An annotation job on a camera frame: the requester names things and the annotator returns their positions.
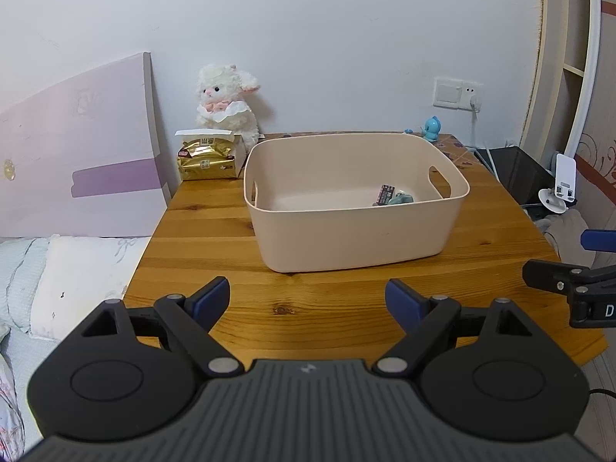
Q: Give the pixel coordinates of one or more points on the blue toy figure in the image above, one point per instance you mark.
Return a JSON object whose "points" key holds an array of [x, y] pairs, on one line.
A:
{"points": [[430, 129]]}

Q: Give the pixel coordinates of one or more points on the gold tissue pack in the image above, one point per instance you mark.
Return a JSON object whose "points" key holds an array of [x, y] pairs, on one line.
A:
{"points": [[207, 161]]}

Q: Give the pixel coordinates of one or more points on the black side cabinet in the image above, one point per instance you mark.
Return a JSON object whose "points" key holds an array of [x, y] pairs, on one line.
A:
{"points": [[517, 173]]}

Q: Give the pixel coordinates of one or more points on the green plaid scrunchie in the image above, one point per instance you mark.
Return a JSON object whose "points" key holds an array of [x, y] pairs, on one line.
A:
{"points": [[402, 198]]}

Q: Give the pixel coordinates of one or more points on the white pillow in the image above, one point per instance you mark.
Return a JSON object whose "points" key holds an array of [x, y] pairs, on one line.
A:
{"points": [[82, 279]]}

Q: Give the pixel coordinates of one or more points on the purple patterned table mat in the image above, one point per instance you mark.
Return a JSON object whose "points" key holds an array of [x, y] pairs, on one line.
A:
{"points": [[455, 151]]}

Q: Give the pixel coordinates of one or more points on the white wardrobe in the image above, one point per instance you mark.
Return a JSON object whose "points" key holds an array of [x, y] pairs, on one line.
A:
{"points": [[572, 57]]}

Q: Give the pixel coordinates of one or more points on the long black red box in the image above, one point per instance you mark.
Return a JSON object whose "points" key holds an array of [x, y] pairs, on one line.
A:
{"points": [[386, 195]]}

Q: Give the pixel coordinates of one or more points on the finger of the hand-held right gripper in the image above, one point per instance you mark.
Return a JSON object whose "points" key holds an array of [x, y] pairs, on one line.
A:
{"points": [[553, 274], [599, 240]]}

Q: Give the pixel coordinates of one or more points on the white wall socket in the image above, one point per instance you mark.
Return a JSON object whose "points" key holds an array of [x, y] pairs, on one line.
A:
{"points": [[455, 92]]}

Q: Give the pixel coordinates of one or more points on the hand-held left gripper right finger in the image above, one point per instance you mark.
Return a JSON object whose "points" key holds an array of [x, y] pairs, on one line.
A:
{"points": [[403, 298]]}

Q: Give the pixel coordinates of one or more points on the white plush sheep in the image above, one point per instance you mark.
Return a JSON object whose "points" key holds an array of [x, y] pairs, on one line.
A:
{"points": [[226, 106]]}

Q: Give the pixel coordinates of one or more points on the grey cloth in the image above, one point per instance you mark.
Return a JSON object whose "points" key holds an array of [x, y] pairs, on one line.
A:
{"points": [[570, 233]]}

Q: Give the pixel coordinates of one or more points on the beige plastic storage basket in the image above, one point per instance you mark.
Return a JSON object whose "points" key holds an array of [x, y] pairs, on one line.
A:
{"points": [[346, 236]]}

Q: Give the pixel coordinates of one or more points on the purple bed headboard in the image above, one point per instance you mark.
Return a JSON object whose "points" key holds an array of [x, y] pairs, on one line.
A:
{"points": [[77, 154]]}

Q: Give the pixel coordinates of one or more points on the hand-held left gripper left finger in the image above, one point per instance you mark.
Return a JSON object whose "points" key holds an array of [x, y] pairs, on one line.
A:
{"points": [[213, 297]]}

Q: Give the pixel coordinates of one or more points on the white phone stand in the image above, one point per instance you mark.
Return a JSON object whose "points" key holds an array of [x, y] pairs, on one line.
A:
{"points": [[563, 178]]}

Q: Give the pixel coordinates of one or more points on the light blue bed sheet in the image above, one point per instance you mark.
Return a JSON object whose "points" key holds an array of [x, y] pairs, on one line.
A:
{"points": [[19, 370]]}

